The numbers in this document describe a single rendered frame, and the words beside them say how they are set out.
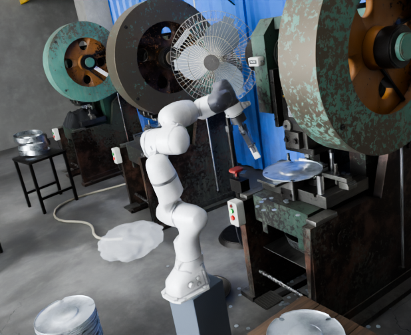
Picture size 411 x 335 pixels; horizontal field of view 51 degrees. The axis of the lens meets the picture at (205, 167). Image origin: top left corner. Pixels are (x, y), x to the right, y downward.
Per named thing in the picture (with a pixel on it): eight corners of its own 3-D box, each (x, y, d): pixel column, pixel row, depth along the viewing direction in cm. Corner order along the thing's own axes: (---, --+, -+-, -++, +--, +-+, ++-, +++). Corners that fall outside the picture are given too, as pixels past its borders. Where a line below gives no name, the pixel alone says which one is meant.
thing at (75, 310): (100, 318, 201) (100, 317, 200) (36, 345, 190) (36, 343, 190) (89, 289, 226) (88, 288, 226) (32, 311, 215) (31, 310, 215)
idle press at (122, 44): (155, 246, 324) (102, 3, 269) (112, 210, 406) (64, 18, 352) (304, 184, 393) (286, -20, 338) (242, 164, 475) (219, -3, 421)
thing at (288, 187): (278, 211, 200) (275, 184, 196) (259, 203, 211) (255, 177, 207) (316, 193, 212) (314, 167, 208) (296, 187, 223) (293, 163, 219)
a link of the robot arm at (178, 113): (138, 110, 166) (169, 108, 156) (169, 101, 179) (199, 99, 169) (147, 157, 171) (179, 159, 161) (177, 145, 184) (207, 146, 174)
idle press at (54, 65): (82, 194, 462) (37, 26, 408) (54, 177, 541) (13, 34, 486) (197, 153, 542) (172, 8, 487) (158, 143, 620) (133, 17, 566)
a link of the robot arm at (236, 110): (222, 111, 201) (227, 121, 203) (246, 99, 198) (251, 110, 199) (225, 106, 213) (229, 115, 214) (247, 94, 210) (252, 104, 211)
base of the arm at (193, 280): (182, 308, 175) (176, 279, 170) (154, 292, 188) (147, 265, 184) (220, 281, 188) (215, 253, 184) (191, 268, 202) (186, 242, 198)
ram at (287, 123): (301, 151, 200) (295, 89, 191) (279, 147, 213) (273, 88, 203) (326, 141, 209) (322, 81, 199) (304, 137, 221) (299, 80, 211)
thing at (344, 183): (348, 190, 196) (347, 169, 193) (320, 182, 210) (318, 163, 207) (357, 186, 199) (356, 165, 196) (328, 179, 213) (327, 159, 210)
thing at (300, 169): (320, 158, 220) (320, 157, 220) (324, 179, 193) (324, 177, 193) (264, 163, 227) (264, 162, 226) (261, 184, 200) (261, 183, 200)
